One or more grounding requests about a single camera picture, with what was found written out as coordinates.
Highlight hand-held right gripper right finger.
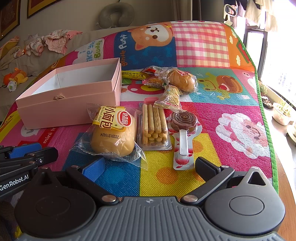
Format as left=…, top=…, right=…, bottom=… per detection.
left=180, top=157, right=269, bottom=205

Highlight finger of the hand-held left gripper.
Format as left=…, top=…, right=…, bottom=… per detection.
left=0, top=147, right=59, bottom=171
left=0, top=143, right=43, bottom=159

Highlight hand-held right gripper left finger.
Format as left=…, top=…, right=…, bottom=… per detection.
left=28, top=157, right=118, bottom=205

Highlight yellow label bread packet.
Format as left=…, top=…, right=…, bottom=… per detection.
left=69, top=103, right=148, bottom=171

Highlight pink cardboard box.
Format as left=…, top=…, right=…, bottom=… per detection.
left=15, top=57, right=123, bottom=130

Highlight biscuit sticks clear tray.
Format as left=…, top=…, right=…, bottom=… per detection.
left=137, top=97, right=173, bottom=151

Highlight round bun clear packet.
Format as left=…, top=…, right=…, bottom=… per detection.
left=162, top=68, right=198, bottom=96

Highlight yellow snack bar packet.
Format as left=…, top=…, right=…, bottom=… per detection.
left=122, top=70, right=149, bottom=81

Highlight brown spiral lollipop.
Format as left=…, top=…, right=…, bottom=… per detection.
left=167, top=111, right=202, bottom=171

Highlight orange plush toy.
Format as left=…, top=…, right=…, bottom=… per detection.
left=3, top=67, right=28, bottom=93

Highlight dark plant pot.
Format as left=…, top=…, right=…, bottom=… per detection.
left=261, top=97, right=276, bottom=110

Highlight white plant pot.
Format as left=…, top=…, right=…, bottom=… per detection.
left=272, top=101, right=295, bottom=126

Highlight colourful cartoon play mat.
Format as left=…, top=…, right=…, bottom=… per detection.
left=0, top=20, right=280, bottom=198

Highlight pink candy balls packet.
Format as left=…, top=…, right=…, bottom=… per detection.
left=142, top=77, right=169, bottom=88

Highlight yellow pink cloth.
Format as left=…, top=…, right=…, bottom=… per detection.
left=0, top=35, right=22, bottom=71

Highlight white pink baby clothes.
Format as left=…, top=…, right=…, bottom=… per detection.
left=14, top=37, right=45, bottom=58

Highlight red white snack packet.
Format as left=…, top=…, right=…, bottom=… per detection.
left=142, top=66, right=165, bottom=75

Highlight pink crumpled cloth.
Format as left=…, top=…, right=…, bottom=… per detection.
left=44, top=30, right=83, bottom=55

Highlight grey neck pillow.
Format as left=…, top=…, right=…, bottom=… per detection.
left=97, top=2, right=135, bottom=30

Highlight white clothes hanger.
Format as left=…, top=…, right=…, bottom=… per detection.
left=222, top=3, right=238, bottom=18

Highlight hanging laundry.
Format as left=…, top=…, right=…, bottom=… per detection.
left=238, top=0, right=279, bottom=33

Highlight dark framed wall picture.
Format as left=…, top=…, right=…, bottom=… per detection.
left=0, top=0, right=22, bottom=41
left=27, top=0, right=63, bottom=19

